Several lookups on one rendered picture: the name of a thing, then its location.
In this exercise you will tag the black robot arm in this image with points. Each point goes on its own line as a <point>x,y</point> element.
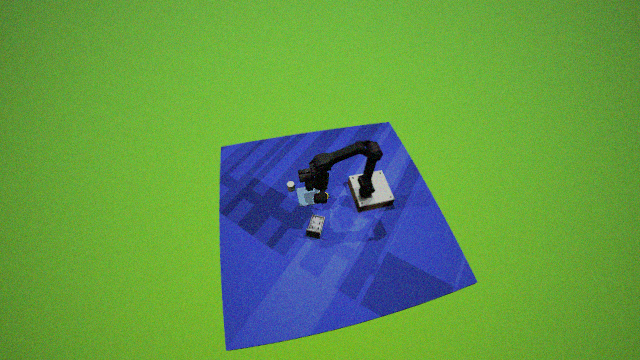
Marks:
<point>321,163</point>

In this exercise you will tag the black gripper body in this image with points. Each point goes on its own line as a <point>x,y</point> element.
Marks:
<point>322,185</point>

